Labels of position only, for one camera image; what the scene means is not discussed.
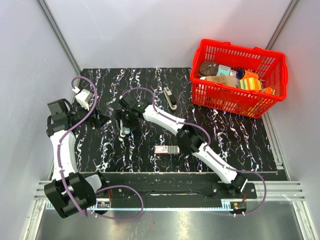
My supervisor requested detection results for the orange bottle blue cap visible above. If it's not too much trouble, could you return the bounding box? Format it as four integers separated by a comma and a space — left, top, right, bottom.
235, 68, 260, 80

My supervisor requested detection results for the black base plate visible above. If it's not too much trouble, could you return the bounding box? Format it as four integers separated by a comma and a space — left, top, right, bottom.
101, 172, 257, 210

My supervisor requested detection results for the red plastic basket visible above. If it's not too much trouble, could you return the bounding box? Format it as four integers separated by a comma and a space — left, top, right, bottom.
190, 38, 289, 119

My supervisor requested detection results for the orange small package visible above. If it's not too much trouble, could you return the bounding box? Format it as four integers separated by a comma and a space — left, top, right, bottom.
260, 87, 275, 95

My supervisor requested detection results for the brown round object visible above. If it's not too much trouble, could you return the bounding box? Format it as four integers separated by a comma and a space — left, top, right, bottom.
199, 61, 219, 77

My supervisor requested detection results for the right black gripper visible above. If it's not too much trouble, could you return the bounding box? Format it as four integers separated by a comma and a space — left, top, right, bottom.
113, 110, 140, 135

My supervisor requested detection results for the yellow green sponge pack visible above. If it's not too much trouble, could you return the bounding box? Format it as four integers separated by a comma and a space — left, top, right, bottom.
238, 77, 263, 91

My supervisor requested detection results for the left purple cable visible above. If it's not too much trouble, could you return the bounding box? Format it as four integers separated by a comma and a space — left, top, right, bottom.
56, 75, 144, 221

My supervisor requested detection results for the cardboard box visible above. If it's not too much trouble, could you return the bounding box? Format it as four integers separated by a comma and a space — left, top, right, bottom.
200, 75, 239, 88

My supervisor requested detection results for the aluminium rail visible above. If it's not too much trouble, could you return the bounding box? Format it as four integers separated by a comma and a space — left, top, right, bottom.
34, 181, 307, 212

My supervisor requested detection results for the staple box with staples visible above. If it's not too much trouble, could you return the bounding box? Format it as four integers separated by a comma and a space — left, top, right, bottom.
154, 145, 180, 155

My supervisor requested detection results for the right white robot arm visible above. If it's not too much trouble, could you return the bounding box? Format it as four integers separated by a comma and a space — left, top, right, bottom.
119, 95, 248, 198

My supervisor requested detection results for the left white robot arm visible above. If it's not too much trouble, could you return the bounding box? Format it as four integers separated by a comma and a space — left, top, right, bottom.
44, 98, 110, 219

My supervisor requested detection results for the teal small box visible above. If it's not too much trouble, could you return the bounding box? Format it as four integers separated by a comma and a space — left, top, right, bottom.
217, 64, 231, 76

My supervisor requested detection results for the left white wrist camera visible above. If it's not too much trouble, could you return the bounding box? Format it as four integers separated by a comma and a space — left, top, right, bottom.
72, 86, 94, 111

